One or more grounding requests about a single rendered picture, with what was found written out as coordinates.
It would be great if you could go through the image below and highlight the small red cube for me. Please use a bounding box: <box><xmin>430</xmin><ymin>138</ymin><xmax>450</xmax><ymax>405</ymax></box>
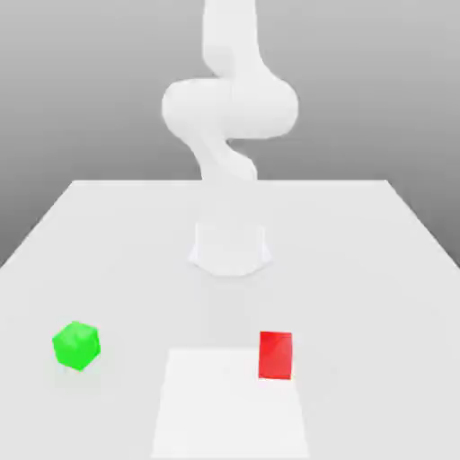
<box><xmin>257</xmin><ymin>331</ymin><xmax>294</xmax><ymax>381</ymax></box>

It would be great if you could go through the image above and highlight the small green cube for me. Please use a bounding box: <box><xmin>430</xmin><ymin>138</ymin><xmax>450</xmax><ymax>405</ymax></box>
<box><xmin>51</xmin><ymin>320</ymin><xmax>102</xmax><ymax>373</ymax></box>

